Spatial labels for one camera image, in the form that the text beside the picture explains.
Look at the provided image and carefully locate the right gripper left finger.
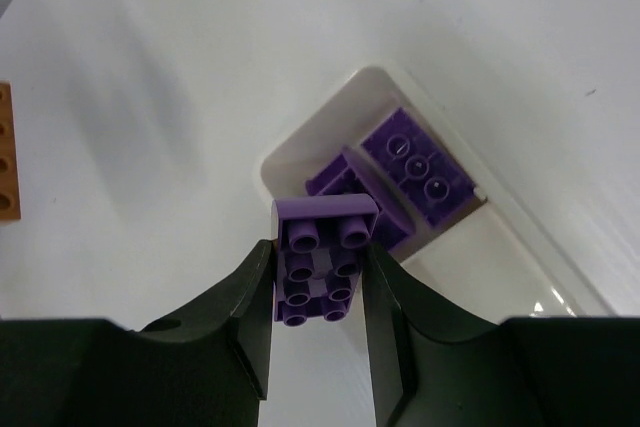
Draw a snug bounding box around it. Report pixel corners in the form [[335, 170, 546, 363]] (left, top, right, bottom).
[[1, 240, 276, 426]]

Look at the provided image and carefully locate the purple crown lego brick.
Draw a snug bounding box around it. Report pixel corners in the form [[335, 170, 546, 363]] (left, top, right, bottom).
[[272, 193, 379, 327]]

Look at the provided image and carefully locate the purple half-round lego brick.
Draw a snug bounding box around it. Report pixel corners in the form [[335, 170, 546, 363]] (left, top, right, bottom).
[[361, 108, 475, 228]]

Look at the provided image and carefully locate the white three-compartment tray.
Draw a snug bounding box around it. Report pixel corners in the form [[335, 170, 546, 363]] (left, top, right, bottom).
[[256, 62, 620, 322]]

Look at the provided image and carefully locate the brown lego brick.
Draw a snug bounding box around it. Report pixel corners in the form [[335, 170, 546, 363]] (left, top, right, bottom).
[[0, 81, 21, 223]]

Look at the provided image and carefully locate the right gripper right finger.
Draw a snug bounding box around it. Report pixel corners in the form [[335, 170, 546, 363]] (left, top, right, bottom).
[[363, 245, 639, 426]]

